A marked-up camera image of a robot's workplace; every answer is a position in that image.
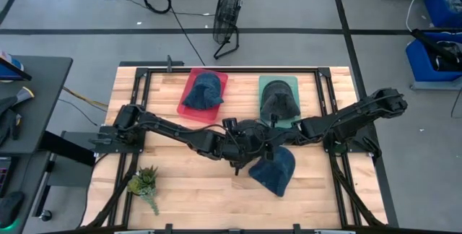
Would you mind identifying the dark blue cloth hat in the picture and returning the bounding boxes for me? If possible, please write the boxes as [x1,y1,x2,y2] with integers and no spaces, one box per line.
[181,71,225,111]
[248,146,297,198]

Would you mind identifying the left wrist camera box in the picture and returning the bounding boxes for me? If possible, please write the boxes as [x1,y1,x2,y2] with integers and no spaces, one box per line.
[222,117,240,131]

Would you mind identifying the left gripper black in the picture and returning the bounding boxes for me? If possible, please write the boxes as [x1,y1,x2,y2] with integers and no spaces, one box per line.
[219,139,256,177]

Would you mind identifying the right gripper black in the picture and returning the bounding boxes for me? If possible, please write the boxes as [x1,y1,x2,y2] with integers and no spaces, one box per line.
[264,124,302,162]

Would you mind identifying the dark grey cloth hat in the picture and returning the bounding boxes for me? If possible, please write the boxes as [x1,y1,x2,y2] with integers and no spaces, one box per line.
[259,79,302,121]

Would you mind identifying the yellow cable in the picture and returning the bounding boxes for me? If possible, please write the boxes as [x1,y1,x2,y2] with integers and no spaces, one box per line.
[61,86,110,110]

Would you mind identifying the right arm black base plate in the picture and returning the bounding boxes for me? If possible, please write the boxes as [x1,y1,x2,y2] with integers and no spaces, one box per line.
[323,124,380,156]

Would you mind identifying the black side desk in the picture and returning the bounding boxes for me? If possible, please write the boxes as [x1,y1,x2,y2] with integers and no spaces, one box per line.
[0,56,74,234]

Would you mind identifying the coiled black floor cable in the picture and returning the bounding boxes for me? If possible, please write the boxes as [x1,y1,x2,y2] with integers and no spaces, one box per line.
[142,0,207,67]

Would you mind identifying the red plastic tray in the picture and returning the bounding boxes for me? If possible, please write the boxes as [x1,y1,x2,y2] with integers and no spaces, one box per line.
[176,67,230,124]

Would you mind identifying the green plastic tray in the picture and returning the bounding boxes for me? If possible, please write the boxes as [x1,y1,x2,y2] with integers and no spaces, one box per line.
[258,74,302,130]

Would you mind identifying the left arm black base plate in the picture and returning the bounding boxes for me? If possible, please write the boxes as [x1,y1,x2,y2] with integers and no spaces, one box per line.
[88,125,146,155]

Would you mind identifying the blue storage bin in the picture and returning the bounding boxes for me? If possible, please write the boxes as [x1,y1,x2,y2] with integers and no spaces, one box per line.
[423,0,462,30]
[404,31,462,84]

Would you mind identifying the tablet with blue screen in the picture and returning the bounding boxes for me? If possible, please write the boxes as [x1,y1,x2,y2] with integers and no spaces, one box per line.
[0,50,33,82]

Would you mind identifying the black aluminium table frame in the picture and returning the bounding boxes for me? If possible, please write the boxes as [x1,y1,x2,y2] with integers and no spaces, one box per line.
[86,66,388,230]

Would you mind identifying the green artificial succulent plant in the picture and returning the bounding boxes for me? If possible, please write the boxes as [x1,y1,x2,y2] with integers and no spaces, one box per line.
[126,165,161,217]

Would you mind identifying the black floor fan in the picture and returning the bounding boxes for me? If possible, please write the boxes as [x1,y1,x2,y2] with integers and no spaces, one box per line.
[212,0,246,61]

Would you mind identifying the black tool with yellow trim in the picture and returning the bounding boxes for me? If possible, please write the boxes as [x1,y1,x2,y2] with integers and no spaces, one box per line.
[0,86,36,147]

